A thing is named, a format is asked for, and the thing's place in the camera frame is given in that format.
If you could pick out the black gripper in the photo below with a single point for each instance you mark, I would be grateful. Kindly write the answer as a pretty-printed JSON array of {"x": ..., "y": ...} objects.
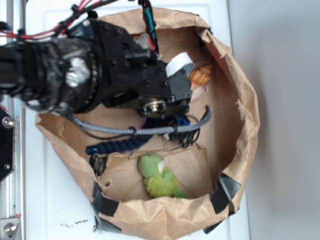
[{"x": 136, "y": 79}]

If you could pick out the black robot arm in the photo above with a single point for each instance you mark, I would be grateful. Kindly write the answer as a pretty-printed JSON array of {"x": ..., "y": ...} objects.
[{"x": 97, "y": 63}]

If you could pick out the crumpled white paper ball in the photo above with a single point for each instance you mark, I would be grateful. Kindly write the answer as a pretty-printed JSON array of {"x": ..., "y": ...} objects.
[{"x": 143, "y": 40}]

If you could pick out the orange conch seashell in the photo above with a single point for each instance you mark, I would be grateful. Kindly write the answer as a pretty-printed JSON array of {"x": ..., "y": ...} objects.
[{"x": 199, "y": 79}]

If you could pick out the brown paper bag bin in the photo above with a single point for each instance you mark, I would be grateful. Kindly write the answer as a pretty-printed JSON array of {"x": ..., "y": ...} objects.
[{"x": 214, "y": 171}]

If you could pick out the green plush toy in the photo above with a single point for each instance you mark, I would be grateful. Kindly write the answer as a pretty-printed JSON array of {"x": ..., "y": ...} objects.
[{"x": 159, "y": 180}]

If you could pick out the black mounting plate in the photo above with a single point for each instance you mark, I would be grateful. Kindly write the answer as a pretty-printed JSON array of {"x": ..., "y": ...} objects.
[{"x": 7, "y": 127}]

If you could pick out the aluminium frame rail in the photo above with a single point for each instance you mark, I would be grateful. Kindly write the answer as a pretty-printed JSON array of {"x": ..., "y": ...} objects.
[{"x": 12, "y": 189}]

